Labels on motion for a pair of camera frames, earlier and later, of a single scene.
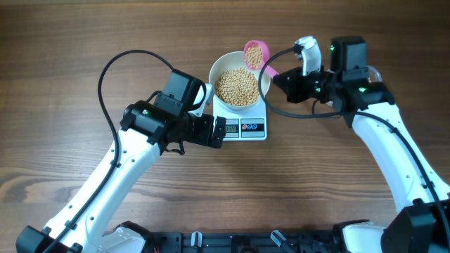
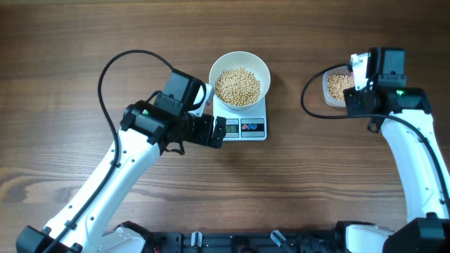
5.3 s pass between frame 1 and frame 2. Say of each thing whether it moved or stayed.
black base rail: stayed
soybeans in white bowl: stayed
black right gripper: moved
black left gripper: stayed
